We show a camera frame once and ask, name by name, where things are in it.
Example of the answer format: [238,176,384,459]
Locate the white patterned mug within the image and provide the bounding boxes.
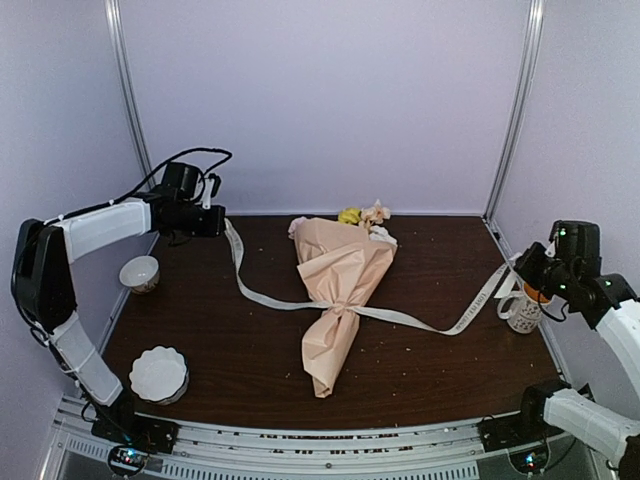
[497,283,551,334]

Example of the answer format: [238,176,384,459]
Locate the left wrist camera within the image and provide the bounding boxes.
[201,173,222,210]

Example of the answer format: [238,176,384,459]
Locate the yellow fake flower stem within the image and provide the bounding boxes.
[338,207,361,225]

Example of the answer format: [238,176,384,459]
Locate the small white bowl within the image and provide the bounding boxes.
[119,256,160,295]

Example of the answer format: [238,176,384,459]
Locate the peach fake flower stem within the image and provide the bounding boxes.
[359,199,391,231]

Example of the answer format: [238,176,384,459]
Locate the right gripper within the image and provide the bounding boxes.
[512,241,575,300]

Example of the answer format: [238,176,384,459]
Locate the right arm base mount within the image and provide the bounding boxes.
[477,379,569,477]

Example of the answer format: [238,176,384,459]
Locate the left aluminium frame post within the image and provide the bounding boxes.
[104,0,151,175]

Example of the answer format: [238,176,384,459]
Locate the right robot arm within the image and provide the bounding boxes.
[512,220,639,479]

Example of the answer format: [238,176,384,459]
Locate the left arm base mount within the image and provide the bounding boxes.
[81,390,179,479]

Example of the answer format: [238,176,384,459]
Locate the aluminium corner frame post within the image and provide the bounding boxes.
[483,0,546,224]

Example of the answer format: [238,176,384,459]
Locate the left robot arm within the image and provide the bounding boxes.
[10,162,226,407]

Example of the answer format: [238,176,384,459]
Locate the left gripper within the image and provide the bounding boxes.
[168,201,227,238]

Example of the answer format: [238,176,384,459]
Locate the front aluminium rail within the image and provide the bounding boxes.
[39,394,621,480]

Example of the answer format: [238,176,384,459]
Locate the white scalloped dish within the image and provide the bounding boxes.
[129,345,189,406]

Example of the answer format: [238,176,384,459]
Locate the white ribbon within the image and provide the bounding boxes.
[225,219,520,336]

